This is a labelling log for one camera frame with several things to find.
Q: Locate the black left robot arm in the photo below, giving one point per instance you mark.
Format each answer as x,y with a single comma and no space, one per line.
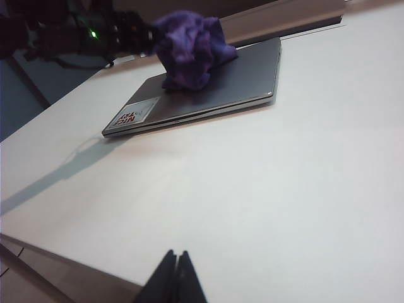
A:
47,34

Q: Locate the silver closed laptop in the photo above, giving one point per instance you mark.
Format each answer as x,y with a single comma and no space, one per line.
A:
221,82

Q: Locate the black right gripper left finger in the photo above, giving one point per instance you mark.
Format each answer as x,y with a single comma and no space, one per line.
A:
164,281

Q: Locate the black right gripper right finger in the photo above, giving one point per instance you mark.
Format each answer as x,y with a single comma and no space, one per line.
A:
189,284

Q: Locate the white sticker with red letters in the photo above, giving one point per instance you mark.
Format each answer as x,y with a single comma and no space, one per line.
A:
132,115

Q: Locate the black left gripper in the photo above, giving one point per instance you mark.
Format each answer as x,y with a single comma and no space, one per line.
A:
129,31

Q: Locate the purple microfibre rag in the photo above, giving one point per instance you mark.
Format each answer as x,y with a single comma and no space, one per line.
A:
189,53

